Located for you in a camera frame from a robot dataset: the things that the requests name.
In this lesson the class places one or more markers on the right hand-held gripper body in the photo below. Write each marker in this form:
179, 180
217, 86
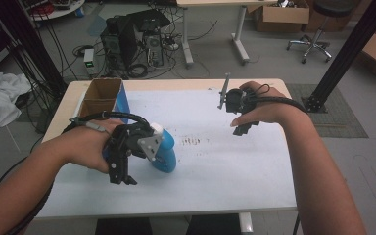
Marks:
236, 101

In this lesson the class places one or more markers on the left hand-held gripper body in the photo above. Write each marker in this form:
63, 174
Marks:
133, 140

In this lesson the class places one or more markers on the blue bottle with white cap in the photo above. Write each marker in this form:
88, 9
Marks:
168, 153

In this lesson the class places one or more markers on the person's right hand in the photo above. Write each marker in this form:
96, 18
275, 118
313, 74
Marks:
272, 109

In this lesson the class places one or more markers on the person's left hand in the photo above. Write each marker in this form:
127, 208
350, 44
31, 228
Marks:
86, 147

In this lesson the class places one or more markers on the white table mat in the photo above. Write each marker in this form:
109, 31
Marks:
215, 173

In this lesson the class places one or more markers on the cardboard box with blue side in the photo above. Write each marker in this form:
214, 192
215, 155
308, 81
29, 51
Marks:
102, 89

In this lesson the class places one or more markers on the white desk with metal legs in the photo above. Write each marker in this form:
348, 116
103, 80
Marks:
241, 32

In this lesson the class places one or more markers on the white power supply unit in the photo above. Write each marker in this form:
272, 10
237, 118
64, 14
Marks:
89, 62

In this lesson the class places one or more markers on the small black computer tower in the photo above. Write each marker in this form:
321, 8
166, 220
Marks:
153, 49

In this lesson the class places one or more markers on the white table leg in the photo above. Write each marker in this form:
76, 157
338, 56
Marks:
246, 225

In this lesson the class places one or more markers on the grey floor mat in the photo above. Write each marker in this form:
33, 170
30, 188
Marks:
336, 120

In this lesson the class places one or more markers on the open cardboard box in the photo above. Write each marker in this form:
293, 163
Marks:
284, 16

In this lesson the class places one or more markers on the black swivel stool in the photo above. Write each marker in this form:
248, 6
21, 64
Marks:
316, 42

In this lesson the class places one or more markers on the black flat monitor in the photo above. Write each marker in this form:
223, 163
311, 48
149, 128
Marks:
148, 20

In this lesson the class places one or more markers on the white crumpled cloth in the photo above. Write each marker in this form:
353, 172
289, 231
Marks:
0, 98

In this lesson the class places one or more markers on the round white table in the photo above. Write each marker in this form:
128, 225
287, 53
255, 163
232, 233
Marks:
58, 8

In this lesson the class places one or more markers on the black aluminium post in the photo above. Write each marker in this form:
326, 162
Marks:
349, 52

